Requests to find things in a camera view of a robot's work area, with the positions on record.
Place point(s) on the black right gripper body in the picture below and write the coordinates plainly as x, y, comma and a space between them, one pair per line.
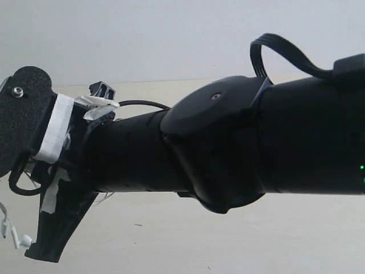
67, 169

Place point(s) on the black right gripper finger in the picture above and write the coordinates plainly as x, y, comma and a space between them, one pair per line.
55, 229

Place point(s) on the white wired earphones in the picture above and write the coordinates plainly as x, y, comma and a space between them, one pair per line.
8, 228

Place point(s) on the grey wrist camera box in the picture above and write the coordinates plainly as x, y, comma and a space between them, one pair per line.
34, 118

